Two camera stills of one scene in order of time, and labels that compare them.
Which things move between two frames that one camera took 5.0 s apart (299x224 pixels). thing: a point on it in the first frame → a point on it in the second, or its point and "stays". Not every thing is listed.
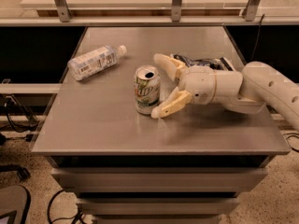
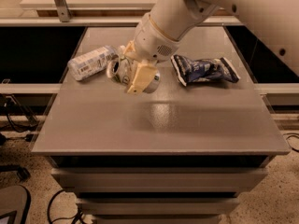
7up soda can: (147, 89) → (121, 70)
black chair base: (22, 173) stays
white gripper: (199, 84) → (151, 40)
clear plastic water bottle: (86, 64) stays
